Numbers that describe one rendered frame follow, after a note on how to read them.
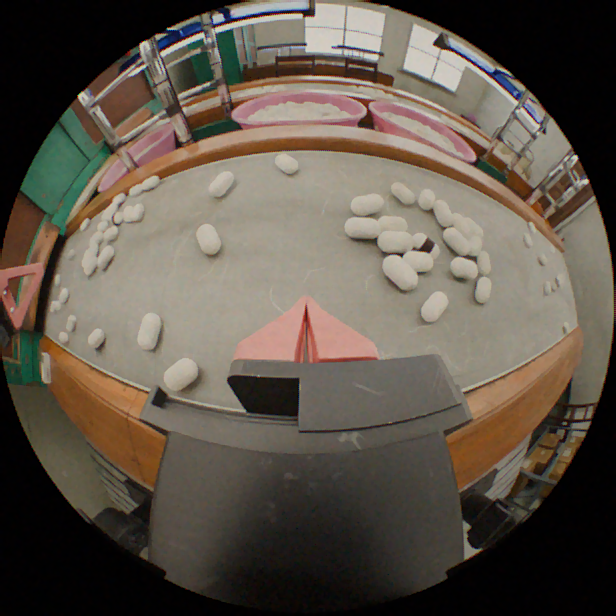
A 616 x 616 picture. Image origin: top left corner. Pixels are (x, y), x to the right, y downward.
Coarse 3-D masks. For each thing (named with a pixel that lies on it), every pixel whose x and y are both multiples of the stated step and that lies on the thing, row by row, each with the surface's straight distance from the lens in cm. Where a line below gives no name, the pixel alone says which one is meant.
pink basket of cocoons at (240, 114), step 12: (264, 96) 56; (276, 96) 57; (300, 96) 58; (312, 96) 57; (324, 96) 56; (336, 96) 55; (240, 108) 49; (252, 108) 53; (348, 108) 52; (360, 108) 47; (240, 120) 38; (252, 120) 36; (264, 120) 34; (276, 120) 33; (288, 120) 33; (300, 120) 32; (312, 120) 33; (324, 120) 33; (336, 120) 34; (348, 120) 36
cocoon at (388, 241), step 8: (384, 232) 17; (392, 232) 17; (400, 232) 17; (384, 240) 16; (392, 240) 16; (400, 240) 17; (408, 240) 17; (384, 248) 17; (392, 248) 16; (400, 248) 17; (408, 248) 17
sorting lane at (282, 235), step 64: (192, 192) 27; (256, 192) 22; (320, 192) 21; (384, 192) 24; (448, 192) 32; (64, 256) 72; (128, 256) 29; (192, 256) 20; (256, 256) 17; (320, 256) 16; (384, 256) 18; (448, 256) 22; (512, 256) 38; (64, 320) 51; (128, 320) 24; (192, 320) 17; (256, 320) 15; (384, 320) 15; (448, 320) 19; (512, 320) 31; (576, 320) 103; (192, 384) 17
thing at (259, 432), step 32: (160, 416) 6; (192, 416) 6; (224, 416) 6; (256, 416) 5; (288, 416) 5; (448, 416) 6; (256, 448) 5; (288, 448) 4; (320, 448) 4; (352, 448) 5
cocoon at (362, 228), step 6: (348, 222) 16; (354, 222) 16; (360, 222) 16; (366, 222) 17; (372, 222) 17; (378, 222) 17; (348, 228) 16; (354, 228) 16; (360, 228) 16; (366, 228) 16; (372, 228) 17; (378, 228) 17; (348, 234) 17; (354, 234) 16; (360, 234) 16; (366, 234) 17; (372, 234) 17; (378, 234) 17
